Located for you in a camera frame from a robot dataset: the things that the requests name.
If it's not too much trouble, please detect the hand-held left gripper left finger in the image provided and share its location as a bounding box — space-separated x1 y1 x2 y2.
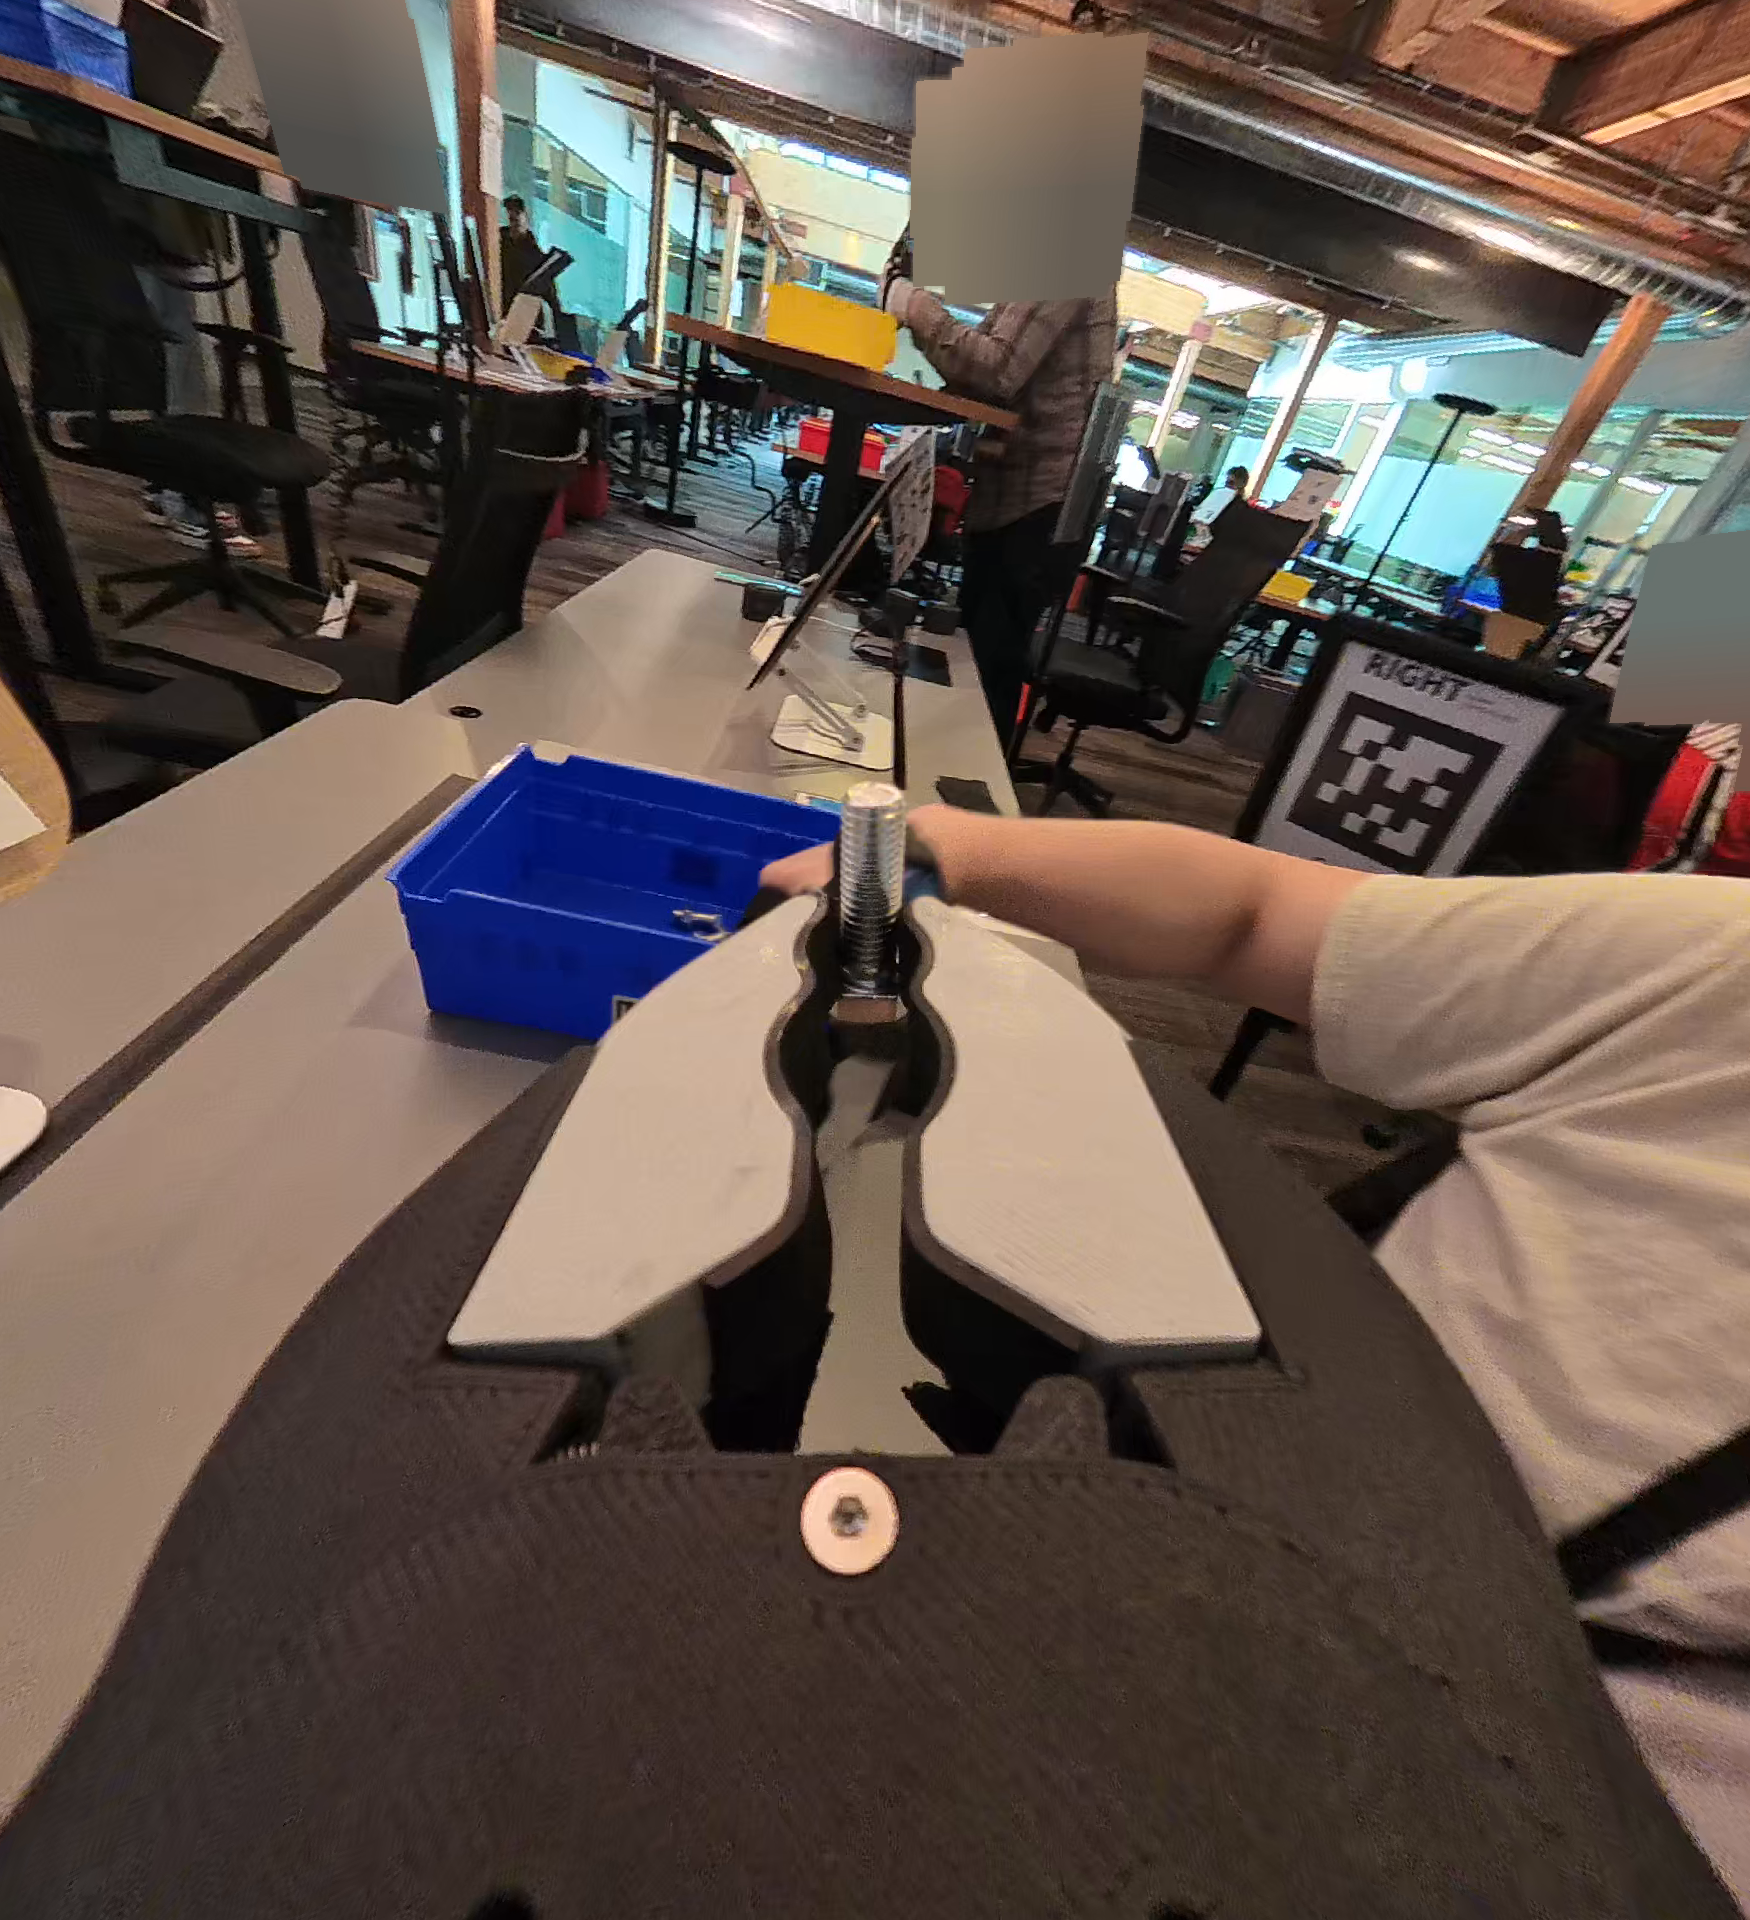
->
448 893 834 1404

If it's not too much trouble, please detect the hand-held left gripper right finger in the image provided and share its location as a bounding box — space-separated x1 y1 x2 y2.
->
896 897 1263 1404

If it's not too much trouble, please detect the blue plastic bin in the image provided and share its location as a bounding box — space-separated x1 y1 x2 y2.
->
387 744 846 1041

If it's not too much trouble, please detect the steel bolt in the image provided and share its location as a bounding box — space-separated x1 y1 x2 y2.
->
831 787 909 1053

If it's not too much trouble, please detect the person's right forearm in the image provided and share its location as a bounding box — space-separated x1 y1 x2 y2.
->
965 810 1368 1037

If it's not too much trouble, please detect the black office chair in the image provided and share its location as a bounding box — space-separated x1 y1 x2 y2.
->
1015 511 1313 805
103 427 592 782
34 323 336 631

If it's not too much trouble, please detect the framed black-and-white marker sign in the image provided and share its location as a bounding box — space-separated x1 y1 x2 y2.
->
1231 612 1614 880

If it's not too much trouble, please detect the black board on clear stand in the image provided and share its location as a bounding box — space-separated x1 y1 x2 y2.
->
744 427 939 754

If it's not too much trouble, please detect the yellow plastic bin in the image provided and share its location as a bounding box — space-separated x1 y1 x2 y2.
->
763 282 899 370

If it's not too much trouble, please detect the black floor lamp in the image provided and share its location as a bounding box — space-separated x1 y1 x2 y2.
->
1346 393 1495 631

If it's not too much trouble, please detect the dark standing desk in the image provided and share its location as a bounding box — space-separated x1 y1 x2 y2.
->
0 30 329 678

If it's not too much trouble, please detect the blue storage crate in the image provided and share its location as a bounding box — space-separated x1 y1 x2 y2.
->
0 0 132 98

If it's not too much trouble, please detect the black harness strap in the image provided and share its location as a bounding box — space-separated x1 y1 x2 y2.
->
1325 1117 1750 1669

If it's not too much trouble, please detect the silver ventilation duct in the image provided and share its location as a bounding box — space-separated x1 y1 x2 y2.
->
1137 74 1750 325

